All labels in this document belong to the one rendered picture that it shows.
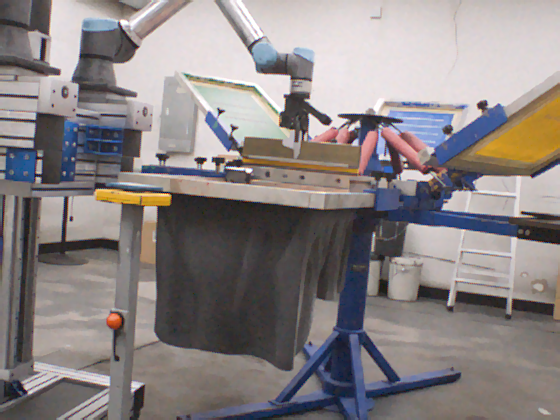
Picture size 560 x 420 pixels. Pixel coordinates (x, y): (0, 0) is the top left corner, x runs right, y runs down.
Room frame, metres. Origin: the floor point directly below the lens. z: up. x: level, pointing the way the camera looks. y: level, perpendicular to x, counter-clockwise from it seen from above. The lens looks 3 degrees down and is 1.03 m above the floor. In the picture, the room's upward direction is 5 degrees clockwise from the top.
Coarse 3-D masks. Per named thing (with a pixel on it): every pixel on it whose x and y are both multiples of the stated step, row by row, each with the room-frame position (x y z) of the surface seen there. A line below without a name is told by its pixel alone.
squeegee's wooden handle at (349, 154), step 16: (256, 144) 2.29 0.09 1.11; (272, 144) 2.27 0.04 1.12; (304, 144) 2.23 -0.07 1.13; (320, 144) 2.21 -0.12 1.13; (336, 144) 2.19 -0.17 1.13; (352, 144) 2.17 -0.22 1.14; (304, 160) 2.23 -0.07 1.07; (320, 160) 2.20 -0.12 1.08; (336, 160) 2.18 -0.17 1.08; (352, 160) 2.16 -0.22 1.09
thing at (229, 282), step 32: (160, 192) 1.85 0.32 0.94; (160, 224) 1.85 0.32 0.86; (192, 224) 1.81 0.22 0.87; (224, 224) 1.78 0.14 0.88; (256, 224) 1.74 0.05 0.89; (288, 224) 1.71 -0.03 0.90; (160, 256) 1.85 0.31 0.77; (192, 256) 1.81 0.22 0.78; (224, 256) 1.78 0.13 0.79; (256, 256) 1.75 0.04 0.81; (288, 256) 1.71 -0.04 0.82; (160, 288) 1.85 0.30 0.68; (192, 288) 1.82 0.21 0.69; (224, 288) 1.78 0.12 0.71; (256, 288) 1.76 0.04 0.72; (288, 288) 1.71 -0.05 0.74; (160, 320) 1.85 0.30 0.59; (192, 320) 1.82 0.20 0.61; (224, 320) 1.78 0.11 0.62; (256, 320) 1.76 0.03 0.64; (288, 320) 1.70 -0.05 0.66; (224, 352) 1.78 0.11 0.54; (256, 352) 1.76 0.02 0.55; (288, 352) 1.70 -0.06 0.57
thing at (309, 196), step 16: (128, 176) 1.79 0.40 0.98; (144, 176) 1.77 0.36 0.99; (160, 176) 1.75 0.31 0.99; (176, 176) 2.02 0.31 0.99; (192, 176) 2.11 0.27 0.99; (176, 192) 1.73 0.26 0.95; (192, 192) 1.71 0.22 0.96; (208, 192) 1.70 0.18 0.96; (224, 192) 1.68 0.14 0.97; (240, 192) 1.66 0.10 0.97; (256, 192) 1.65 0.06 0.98; (272, 192) 1.63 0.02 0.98; (288, 192) 1.62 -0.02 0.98; (304, 192) 1.60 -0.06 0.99; (320, 192) 1.65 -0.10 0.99; (336, 192) 2.35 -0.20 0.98; (320, 208) 1.59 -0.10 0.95; (336, 208) 1.68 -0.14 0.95
